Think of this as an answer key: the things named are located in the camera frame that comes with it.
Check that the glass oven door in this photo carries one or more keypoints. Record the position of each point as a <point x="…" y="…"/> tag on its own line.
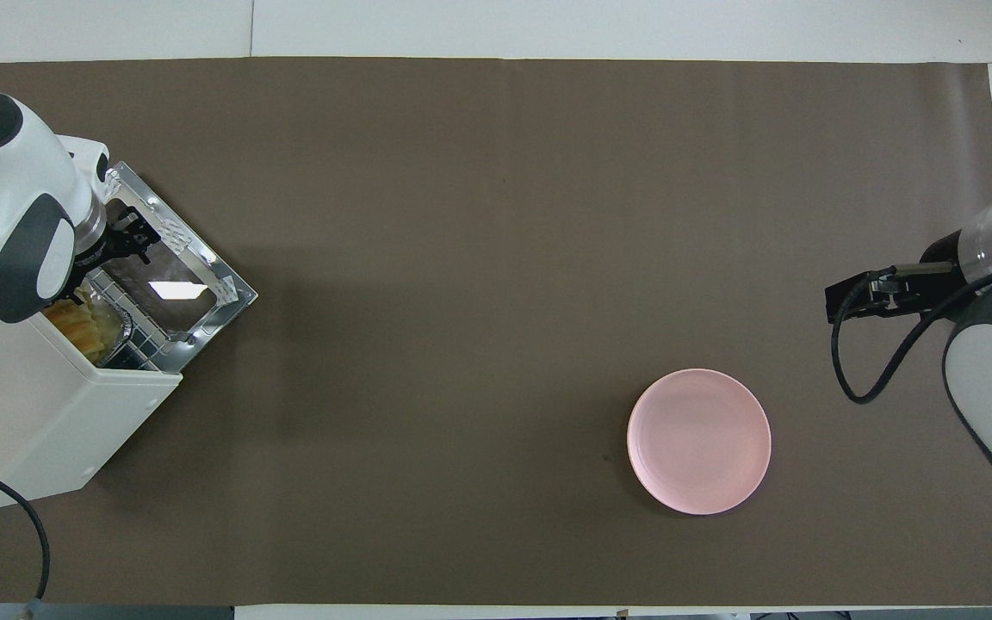
<point x="169" y="288"/>

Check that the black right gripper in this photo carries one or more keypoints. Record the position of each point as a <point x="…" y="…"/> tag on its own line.
<point x="858" y="297"/>

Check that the pink round plate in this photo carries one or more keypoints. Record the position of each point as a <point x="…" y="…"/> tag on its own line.
<point x="698" y="441"/>

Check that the brown table mat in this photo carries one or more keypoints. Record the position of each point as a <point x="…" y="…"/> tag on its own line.
<point x="496" y="258"/>

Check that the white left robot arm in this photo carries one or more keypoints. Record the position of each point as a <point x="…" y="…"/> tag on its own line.
<point x="5" y="189"/>

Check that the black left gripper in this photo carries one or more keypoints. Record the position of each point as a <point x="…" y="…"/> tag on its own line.
<point x="100" y="250"/>

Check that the yellow ridged bread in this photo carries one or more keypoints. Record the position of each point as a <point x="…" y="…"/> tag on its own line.
<point x="83" y="325"/>

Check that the aluminium foil tray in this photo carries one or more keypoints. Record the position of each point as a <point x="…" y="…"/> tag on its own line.
<point x="121" y="320"/>

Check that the white toaster oven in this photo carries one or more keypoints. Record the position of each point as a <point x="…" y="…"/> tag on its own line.
<point x="40" y="413"/>

